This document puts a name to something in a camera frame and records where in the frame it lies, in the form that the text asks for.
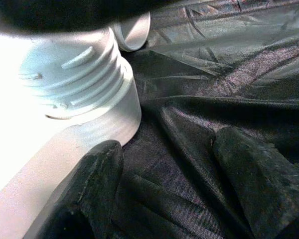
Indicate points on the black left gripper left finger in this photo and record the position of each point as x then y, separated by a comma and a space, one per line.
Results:
89, 194

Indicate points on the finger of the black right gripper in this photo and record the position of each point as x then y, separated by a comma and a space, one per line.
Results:
64, 12

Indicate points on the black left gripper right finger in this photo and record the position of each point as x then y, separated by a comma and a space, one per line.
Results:
264, 189

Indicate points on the white plastic ribbed table top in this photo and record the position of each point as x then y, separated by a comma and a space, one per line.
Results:
40, 169

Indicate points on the white plastic table leg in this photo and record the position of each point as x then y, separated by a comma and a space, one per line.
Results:
64, 74
142, 37

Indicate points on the black plastic cover sheet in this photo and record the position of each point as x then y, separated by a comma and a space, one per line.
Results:
214, 99

